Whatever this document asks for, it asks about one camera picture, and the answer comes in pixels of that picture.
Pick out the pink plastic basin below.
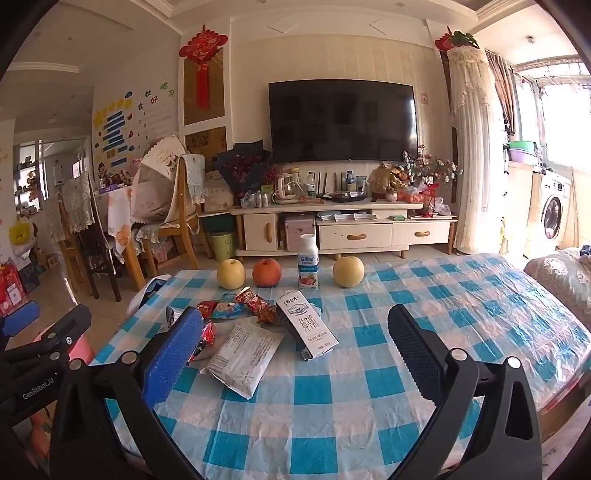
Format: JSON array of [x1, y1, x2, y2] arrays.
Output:
[[32, 333, 96, 365]]

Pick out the red wedding candy pack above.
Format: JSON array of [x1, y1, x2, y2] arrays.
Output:
[[188, 301, 217, 362]]

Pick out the blue cartoon snack pack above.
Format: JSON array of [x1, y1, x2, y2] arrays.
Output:
[[211, 293, 246, 321]]

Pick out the white wet wipes pack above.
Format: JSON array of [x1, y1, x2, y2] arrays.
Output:
[[205, 320, 283, 400]]

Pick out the dark red snack wrapper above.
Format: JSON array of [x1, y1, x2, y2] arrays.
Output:
[[235, 287, 277, 324]]

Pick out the white milk carton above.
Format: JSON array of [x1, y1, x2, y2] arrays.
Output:
[[276, 290, 339, 361]]

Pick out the green trash can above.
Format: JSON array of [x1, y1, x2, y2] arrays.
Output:
[[209, 232, 235, 263]]

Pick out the red gift bags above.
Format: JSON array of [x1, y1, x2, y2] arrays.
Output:
[[0, 260, 27, 317]]

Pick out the yellow plastic bag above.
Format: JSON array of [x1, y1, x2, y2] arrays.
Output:
[[9, 220, 34, 246]]

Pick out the dark wooden chair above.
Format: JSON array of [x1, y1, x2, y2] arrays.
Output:
[[57, 172, 122, 302]]

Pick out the dining table with cloth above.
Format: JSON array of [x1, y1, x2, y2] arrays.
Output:
[[94, 186, 145, 292]]

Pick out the blue checkered tablecloth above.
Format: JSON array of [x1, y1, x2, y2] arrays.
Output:
[[89, 252, 591, 480]]

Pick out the wooden chair with cushion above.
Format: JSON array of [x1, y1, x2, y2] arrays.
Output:
[[115, 134, 205, 288]]

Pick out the yellow pear left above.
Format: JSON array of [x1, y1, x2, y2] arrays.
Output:
[[216, 259, 245, 290]]

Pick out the yellow pear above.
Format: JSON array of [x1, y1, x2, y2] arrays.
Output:
[[332, 256, 365, 288], [216, 259, 245, 290]]

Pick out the red apple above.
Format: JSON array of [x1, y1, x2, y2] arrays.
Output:
[[252, 258, 281, 288]]

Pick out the white tv cabinet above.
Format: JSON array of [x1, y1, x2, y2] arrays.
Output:
[[230, 200, 458, 258]]

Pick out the dark flower bouquet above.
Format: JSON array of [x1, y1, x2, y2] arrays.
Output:
[[213, 140, 271, 205]]

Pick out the white washing machine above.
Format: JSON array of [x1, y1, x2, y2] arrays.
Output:
[[527, 170, 572, 257]]

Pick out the pink storage box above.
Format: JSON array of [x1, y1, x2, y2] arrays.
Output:
[[284, 215, 315, 252]]

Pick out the yellow pear right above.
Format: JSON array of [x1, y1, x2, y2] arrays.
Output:
[[332, 256, 365, 288]]

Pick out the white yogurt drink bottle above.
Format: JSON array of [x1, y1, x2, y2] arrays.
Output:
[[297, 234, 320, 290]]

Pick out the electric kettle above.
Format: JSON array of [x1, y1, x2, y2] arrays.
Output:
[[273, 173, 298, 204]]

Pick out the golden ornament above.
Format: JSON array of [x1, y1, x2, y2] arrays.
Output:
[[369, 162, 409, 202]]

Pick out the red chinese knot decoration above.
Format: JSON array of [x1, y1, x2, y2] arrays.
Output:
[[178, 25, 228, 110]]

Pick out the black flat television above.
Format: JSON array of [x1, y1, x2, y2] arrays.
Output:
[[269, 79, 418, 163]]

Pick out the covered standing air conditioner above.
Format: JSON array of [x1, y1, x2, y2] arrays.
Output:
[[448, 46, 492, 254]]

